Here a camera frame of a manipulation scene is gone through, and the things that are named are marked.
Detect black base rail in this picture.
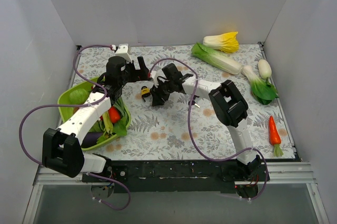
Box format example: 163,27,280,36
82,160,270,193

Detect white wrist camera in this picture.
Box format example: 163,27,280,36
150,71,161,86
115,44,132,62

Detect purple eggplant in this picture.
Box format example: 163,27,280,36
81,132,103,148

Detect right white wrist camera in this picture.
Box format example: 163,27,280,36
150,71,161,86

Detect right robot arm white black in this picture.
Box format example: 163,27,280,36
148,63,264,181

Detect green beans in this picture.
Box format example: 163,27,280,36
113,98,130,122

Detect orange bell pepper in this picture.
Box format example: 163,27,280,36
108,106,122,124

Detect bok choy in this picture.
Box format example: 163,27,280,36
242,65,279,105

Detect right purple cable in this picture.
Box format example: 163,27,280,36
150,58,269,200

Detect green round cabbage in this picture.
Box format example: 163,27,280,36
69,88,90,105

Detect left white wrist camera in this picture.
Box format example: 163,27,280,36
115,44,132,62

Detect green plastic basket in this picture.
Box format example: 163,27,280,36
57,81,119,151

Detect green leafy vegetable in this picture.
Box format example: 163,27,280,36
96,115,128,144

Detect yellow white cabbage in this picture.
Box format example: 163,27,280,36
203,32,239,53

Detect floral table mat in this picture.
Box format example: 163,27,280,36
85,45,295,160

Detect yellow padlock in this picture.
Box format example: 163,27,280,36
141,86,151,102

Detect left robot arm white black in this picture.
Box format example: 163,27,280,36
42,56,149,182

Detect black-headed keys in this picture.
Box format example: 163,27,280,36
189,99,200,108

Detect orange carrot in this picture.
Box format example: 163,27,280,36
269,116,283,157

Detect green napa cabbage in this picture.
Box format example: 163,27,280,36
191,43,243,75

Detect white radish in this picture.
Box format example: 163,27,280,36
257,59,272,79

